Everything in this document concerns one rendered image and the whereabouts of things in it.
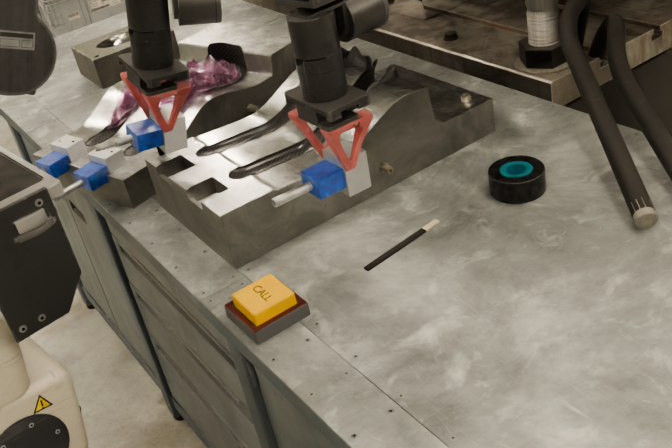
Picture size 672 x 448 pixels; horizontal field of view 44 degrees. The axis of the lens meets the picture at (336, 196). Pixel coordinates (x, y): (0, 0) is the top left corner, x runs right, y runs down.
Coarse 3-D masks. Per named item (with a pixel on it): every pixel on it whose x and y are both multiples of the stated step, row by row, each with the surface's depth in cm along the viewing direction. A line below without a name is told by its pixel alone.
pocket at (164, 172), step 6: (180, 156) 132; (168, 162) 131; (174, 162) 131; (180, 162) 132; (186, 162) 131; (156, 168) 130; (162, 168) 130; (168, 168) 131; (174, 168) 132; (180, 168) 132; (186, 168) 132; (162, 174) 130; (168, 174) 131; (174, 174) 132; (168, 180) 128
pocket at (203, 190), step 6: (204, 180) 123; (210, 180) 123; (216, 180) 123; (192, 186) 122; (198, 186) 123; (204, 186) 123; (210, 186) 124; (216, 186) 124; (222, 186) 121; (186, 192) 121; (192, 192) 122; (198, 192) 123; (204, 192) 124; (210, 192) 124; (216, 192) 125; (192, 198) 122; (198, 198) 123; (204, 198) 124; (198, 204) 120
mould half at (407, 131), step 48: (384, 96) 126; (432, 96) 140; (480, 96) 137; (192, 144) 134; (288, 144) 129; (384, 144) 126; (432, 144) 131; (240, 192) 118; (336, 192) 123; (240, 240) 116; (288, 240) 121
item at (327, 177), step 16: (336, 160) 107; (304, 176) 108; (320, 176) 106; (336, 176) 107; (352, 176) 108; (368, 176) 109; (288, 192) 106; (304, 192) 107; (320, 192) 106; (352, 192) 109
